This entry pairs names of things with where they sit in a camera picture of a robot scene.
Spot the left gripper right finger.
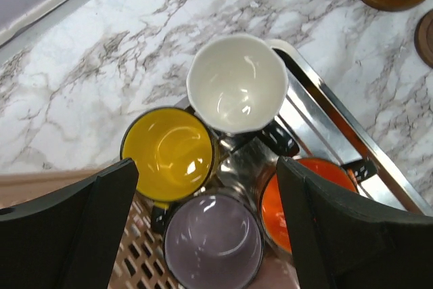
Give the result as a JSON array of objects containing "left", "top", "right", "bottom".
[{"left": 276, "top": 158, "right": 432, "bottom": 288}]

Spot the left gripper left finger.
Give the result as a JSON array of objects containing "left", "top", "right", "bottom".
[{"left": 1, "top": 158, "right": 139, "bottom": 288}]

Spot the black mug white inside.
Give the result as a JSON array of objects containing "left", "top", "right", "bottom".
[{"left": 186, "top": 34, "right": 299, "bottom": 157}]

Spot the dark walnut coaster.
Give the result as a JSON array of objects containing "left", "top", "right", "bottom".
[{"left": 414, "top": 9, "right": 433, "bottom": 68}]

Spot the orange mug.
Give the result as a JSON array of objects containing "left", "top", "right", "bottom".
[{"left": 258, "top": 157, "right": 377, "bottom": 254}]

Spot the stainless steel tray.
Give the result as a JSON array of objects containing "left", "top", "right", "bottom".
[{"left": 175, "top": 39, "right": 433, "bottom": 217}]

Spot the lilac mug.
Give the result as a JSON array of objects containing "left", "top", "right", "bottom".
[{"left": 163, "top": 192, "right": 264, "bottom": 288}]

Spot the yellow mug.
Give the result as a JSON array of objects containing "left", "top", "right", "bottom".
[{"left": 120, "top": 107, "right": 220, "bottom": 234}]

